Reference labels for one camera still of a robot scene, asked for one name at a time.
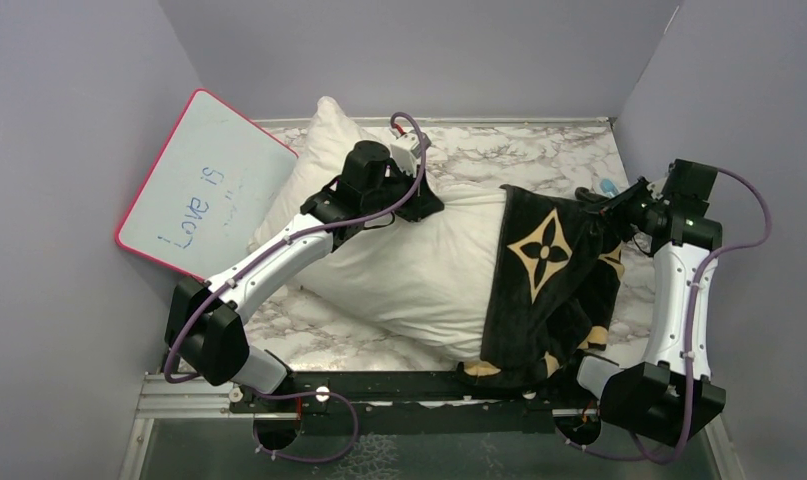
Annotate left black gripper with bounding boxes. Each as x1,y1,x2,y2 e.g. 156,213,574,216
361,159,440,221

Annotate black floral pillowcase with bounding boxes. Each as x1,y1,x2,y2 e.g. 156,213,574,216
457,185,625,391

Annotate white pillow insert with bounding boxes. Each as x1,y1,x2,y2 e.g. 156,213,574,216
247,96,506,362

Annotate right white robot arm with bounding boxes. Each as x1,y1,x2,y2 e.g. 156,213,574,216
555,160,726,448

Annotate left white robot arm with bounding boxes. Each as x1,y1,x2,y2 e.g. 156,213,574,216
163,132,444,411

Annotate blue packaged small item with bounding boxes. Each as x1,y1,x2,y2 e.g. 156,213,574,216
598,178,620,198

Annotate pink framed whiteboard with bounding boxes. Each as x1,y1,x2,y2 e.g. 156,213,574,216
115,89,298,278

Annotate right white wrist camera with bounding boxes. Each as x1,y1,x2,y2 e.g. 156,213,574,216
647,177,668,201

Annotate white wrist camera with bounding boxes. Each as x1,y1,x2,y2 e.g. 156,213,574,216
389,131,432,177
647,177,668,201

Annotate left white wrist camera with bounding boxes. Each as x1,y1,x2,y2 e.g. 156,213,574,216
389,131,432,177

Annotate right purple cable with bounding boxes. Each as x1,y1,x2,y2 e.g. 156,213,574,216
553,166,773,465

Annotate purple cable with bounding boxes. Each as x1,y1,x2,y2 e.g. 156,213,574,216
163,111,432,464
553,166,773,465

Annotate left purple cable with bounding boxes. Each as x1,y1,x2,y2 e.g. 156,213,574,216
163,111,432,464

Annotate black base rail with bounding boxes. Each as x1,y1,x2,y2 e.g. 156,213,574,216
225,371,601,445

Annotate aluminium frame rail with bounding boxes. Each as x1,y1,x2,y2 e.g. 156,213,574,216
119,374,299,479

